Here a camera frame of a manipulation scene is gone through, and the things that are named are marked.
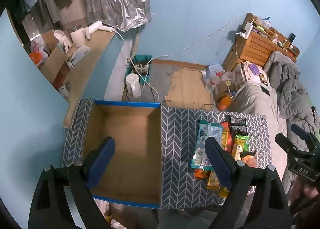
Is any red orange snack packet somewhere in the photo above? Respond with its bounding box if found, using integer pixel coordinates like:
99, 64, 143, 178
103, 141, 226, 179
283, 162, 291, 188
241, 155, 257, 168

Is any green snack bag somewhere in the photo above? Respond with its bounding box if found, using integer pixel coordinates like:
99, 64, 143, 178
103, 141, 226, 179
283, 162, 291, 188
235, 135, 250, 153

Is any black snack packet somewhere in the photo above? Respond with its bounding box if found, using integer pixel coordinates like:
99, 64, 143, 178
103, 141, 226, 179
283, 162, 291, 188
228, 115, 248, 137

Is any gold yellow snack bag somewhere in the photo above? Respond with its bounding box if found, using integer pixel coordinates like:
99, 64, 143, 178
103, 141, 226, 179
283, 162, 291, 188
207, 170, 220, 190

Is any orange chips bag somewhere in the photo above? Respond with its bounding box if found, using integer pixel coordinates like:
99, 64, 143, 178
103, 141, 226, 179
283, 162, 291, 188
220, 122, 232, 153

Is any orange white printed snack bag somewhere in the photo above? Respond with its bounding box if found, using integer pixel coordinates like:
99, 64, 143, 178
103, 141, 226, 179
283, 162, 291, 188
194, 169, 210, 179

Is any teal silver snack bag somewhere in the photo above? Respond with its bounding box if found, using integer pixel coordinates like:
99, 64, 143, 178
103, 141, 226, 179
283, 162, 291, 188
190, 119, 224, 171

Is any person's right hand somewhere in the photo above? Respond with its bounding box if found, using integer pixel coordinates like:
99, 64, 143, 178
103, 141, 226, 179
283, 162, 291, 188
288, 178, 319, 211

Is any grey bed duvet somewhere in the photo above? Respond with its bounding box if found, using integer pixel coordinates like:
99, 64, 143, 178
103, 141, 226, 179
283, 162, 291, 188
227, 51, 319, 192

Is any orange juice bottle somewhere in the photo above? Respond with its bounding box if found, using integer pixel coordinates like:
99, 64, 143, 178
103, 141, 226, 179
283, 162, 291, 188
217, 91, 236, 111

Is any grey chevron table cloth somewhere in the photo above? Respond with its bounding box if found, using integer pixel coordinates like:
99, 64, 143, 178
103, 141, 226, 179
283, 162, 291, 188
61, 98, 273, 211

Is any blue-rimmed cardboard box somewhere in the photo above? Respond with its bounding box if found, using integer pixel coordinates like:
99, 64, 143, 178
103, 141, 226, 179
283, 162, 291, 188
83, 100, 162, 208

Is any clear plastic water bottle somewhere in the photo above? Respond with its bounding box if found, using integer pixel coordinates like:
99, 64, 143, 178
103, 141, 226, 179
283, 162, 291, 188
202, 64, 225, 91

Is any wooden headboard shelf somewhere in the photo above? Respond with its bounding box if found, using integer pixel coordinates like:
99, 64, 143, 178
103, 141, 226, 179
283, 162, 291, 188
222, 13, 300, 71

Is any brown cardboard sheet on floor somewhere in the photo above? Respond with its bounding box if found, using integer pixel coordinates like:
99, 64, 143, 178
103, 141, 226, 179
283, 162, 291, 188
165, 68, 213, 109

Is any open cardboard box on shelf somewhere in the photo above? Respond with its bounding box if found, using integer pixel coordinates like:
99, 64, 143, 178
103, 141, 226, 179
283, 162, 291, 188
40, 30, 67, 84

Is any white electric kettle on floor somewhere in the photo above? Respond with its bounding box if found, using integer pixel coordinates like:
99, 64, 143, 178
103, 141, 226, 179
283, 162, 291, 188
125, 73, 141, 98

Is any orange bowl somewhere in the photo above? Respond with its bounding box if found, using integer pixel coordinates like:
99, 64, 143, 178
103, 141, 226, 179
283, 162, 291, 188
29, 52, 46, 69

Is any white long box on shelf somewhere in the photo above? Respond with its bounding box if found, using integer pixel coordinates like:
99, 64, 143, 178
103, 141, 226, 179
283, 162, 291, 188
69, 45, 91, 66

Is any teal basket with power strip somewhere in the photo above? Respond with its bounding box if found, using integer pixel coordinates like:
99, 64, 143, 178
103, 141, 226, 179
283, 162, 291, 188
125, 55, 152, 84

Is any beige mug on shelf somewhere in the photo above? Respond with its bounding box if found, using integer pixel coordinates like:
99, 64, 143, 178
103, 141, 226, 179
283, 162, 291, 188
70, 25, 86, 48

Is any white hair dryer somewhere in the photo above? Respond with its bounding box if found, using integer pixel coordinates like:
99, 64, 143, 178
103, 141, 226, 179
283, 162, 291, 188
85, 20, 116, 40

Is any wooden wall shelf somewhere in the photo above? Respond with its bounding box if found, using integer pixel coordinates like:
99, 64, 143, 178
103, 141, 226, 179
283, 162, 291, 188
63, 30, 115, 129

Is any white power cable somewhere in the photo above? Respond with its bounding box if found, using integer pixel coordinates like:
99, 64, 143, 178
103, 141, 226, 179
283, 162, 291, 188
113, 12, 249, 103

